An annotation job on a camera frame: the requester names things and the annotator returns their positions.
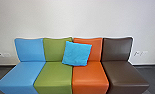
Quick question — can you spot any cyan square cushion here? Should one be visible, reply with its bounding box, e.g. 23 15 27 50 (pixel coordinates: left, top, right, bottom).
61 40 93 67

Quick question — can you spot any orange sofa seat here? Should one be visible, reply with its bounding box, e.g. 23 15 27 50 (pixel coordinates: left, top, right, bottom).
71 37 110 94

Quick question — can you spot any green sofa seat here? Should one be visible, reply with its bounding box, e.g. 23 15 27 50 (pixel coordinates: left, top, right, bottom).
33 37 75 94

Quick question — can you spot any brown sofa seat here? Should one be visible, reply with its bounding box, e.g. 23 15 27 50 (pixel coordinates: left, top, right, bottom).
101 36 150 94

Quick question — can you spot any blue sofa seat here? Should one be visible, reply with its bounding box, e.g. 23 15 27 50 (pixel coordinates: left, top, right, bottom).
0 37 47 94

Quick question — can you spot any white wall outlet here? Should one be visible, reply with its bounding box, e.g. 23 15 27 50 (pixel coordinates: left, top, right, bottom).
133 50 148 57
0 52 11 58

